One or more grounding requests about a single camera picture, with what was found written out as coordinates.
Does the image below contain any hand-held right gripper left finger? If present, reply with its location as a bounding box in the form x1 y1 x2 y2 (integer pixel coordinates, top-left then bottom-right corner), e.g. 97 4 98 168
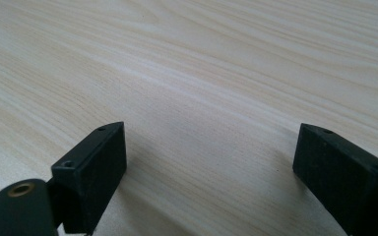
47 121 128 236

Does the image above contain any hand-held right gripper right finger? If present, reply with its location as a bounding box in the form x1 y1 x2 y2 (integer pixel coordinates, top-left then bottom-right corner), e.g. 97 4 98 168
291 123 378 236

